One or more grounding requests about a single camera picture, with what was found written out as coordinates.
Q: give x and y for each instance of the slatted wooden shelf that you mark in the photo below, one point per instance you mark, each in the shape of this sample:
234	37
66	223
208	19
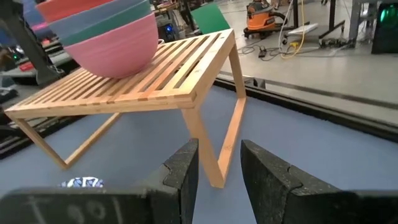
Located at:
93	109

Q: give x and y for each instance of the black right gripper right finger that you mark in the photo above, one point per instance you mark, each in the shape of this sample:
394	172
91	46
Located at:
273	199

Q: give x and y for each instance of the blue bowl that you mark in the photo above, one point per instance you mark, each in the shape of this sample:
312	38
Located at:
87	18

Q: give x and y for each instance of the red bowl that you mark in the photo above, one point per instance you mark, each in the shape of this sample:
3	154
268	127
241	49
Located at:
65	7

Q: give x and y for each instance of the blue patterned paper plate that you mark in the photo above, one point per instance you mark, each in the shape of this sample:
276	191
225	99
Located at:
82	182

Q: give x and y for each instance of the green flat board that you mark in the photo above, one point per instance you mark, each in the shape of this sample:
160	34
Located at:
210	18

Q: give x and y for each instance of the pink bowl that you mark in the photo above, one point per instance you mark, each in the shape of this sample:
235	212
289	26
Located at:
115	53

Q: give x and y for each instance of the black metal stand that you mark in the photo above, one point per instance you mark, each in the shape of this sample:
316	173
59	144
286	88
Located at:
332	12

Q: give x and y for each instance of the black computer with blue light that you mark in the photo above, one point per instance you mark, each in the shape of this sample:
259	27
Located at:
168	31

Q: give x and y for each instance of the orange shop vacuum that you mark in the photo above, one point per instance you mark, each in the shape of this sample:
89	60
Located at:
259	18

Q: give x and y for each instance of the green bowl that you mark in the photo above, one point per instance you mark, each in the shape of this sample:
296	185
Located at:
102	27

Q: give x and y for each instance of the black box with green light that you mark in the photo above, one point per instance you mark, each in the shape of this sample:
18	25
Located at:
384	34

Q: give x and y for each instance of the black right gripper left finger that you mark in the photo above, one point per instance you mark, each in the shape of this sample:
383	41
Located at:
174	196

